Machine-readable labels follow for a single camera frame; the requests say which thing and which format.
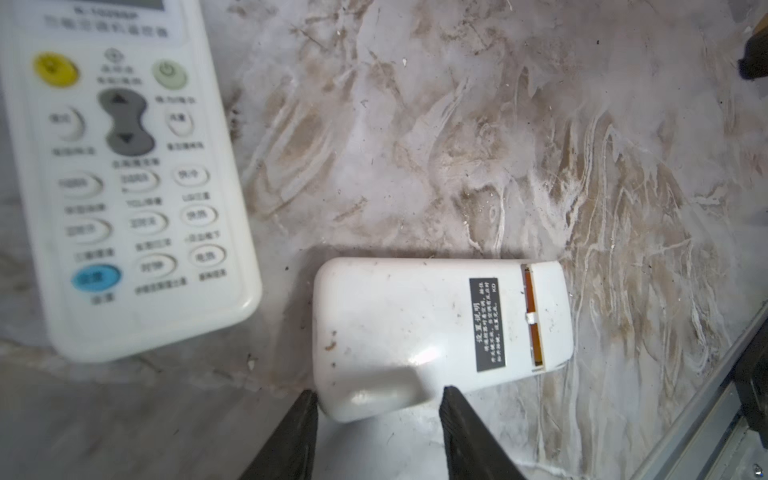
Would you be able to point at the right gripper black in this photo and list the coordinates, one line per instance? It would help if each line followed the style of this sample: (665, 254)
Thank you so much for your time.
(754, 63)

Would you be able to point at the aluminium mounting rail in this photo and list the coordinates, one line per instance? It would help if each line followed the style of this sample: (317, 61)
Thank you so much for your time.
(722, 432)

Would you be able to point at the orange AAA batteries pair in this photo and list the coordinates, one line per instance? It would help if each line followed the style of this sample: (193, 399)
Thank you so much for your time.
(532, 320)

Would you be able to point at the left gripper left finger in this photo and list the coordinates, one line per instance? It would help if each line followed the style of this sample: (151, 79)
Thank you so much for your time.
(290, 450)

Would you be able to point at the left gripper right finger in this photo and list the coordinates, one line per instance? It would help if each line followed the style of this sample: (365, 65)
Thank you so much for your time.
(471, 450)

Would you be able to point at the red and white remote control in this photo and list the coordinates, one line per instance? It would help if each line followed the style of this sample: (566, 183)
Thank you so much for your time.
(392, 333)

